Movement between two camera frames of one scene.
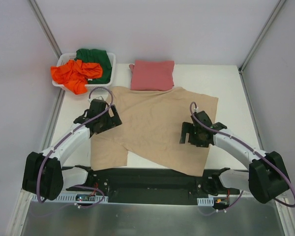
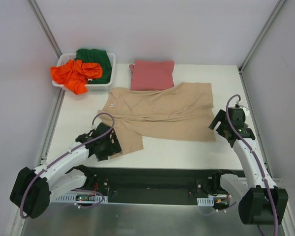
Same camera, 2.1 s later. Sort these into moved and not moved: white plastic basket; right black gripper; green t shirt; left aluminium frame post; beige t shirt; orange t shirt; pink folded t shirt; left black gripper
Moved: left black gripper; right black gripper; beige t shirt
Not moved: white plastic basket; orange t shirt; left aluminium frame post; green t shirt; pink folded t shirt
